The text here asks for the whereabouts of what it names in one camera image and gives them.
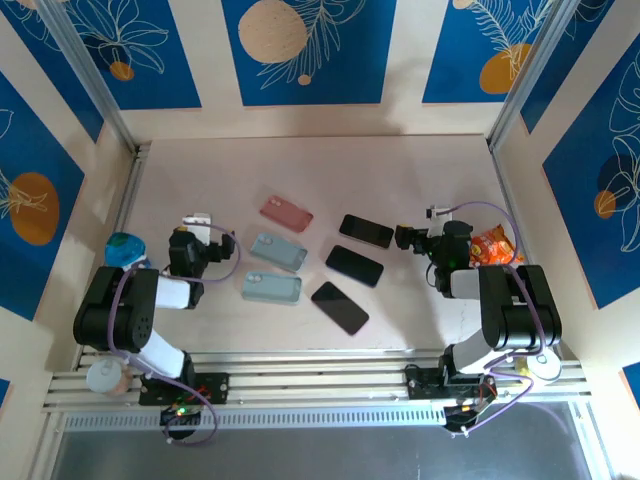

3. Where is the black phone light edge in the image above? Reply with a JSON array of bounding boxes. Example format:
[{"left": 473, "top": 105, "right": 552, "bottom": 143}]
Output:
[{"left": 338, "top": 213, "right": 396, "bottom": 250}]

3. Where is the light blue phone case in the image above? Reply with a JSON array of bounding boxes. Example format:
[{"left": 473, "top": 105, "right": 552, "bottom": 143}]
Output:
[
  {"left": 241, "top": 271, "right": 303, "bottom": 306},
  {"left": 248, "top": 232, "right": 309, "bottom": 274}
]

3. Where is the black phone blue edge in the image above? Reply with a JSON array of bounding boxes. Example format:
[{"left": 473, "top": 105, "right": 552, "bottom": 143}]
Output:
[{"left": 325, "top": 244, "right": 385, "bottom": 288}]

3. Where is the pink phone case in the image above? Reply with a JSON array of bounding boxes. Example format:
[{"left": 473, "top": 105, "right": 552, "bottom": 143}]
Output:
[{"left": 258, "top": 194, "right": 315, "bottom": 234}]

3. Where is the black phone pink edge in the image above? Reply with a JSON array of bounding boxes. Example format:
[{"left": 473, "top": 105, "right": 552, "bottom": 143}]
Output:
[{"left": 310, "top": 280, "right": 371, "bottom": 336}]

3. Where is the orange snack bag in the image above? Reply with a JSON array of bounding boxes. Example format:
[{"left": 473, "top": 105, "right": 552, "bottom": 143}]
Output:
[{"left": 469, "top": 223, "right": 525, "bottom": 269}]

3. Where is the blue plastic cup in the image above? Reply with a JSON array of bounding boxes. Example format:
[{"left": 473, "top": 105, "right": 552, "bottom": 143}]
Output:
[{"left": 104, "top": 232, "right": 150, "bottom": 269}]

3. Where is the pink drink can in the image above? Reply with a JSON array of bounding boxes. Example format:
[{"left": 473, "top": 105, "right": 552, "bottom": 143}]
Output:
[{"left": 86, "top": 358, "right": 132, "bottom": 399}]

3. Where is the yellow drink can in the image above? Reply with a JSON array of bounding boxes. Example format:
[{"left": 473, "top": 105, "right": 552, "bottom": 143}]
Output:
[{"left": 517, "top": 349, "right": 564, "bottom": 387}]

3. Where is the grey metal panel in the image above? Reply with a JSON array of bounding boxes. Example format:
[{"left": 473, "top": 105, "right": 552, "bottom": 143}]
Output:
[{"left": 49, "top": 424, "right": 614, "bottom": 480}]

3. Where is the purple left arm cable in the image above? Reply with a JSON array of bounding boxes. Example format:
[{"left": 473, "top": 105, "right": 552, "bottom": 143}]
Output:
[{"left": 107, "top": 224, "right": 244, "bottom": 448}]

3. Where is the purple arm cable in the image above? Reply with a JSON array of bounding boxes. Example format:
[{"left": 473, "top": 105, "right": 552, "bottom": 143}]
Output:
[
  {"left": 449, "top": 201, "right": 549, "bottom": 439},
  {"left": 107, "top": 224, "right": 244, "bottom": 448}
]

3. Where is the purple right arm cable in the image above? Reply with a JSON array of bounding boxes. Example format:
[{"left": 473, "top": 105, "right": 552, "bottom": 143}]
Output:
[{"left": 449, "top": 201, "right": 549, "bottom": 439}]

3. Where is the aluminium side rail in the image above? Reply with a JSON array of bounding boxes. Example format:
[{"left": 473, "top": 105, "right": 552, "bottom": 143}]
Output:
[
  {"left": 74, "top": 142, "right": 151, "bottom": 371},
  {"left": 487, "top": 137, "right": 556, "bottom": 346}
]

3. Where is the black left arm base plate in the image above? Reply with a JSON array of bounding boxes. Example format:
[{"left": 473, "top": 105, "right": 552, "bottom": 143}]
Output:
[{"left": 138, "top": 372, "right": 230, "bottom": 406}]

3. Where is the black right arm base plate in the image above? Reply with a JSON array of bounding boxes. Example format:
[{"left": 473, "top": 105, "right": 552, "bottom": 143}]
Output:
[{"left": 404, "top": 365, "right": 496, "bottom": 401}]

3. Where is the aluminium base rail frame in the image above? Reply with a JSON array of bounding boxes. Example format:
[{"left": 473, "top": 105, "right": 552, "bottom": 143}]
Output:
[{"left": 42, "top": 349, "right": 596, "bottom": 414}]

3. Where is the slotted grey cable duct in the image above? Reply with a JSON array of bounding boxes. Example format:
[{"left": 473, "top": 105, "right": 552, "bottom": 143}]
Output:
[{"left": 62, "top": 403, "right": 584, "bottom": 432}]

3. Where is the aluminium corner post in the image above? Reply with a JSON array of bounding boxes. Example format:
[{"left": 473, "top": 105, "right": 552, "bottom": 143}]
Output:
[
  {"left": 37, "top": 0, "right": 140, "bottom": 157},
  {"left": 487, "top": 0, "right": 576, "bottom": 154}
]

